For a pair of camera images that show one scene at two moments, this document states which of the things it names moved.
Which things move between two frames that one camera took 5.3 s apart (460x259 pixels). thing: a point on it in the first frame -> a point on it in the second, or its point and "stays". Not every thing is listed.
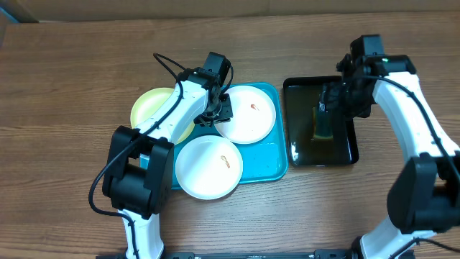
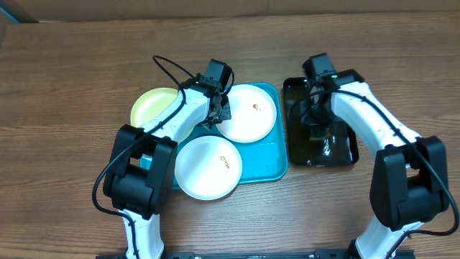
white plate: (254, 115) stays
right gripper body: (347, 103) -> (314, 115)
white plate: (209, 167) stays
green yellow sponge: (322, 124) stays
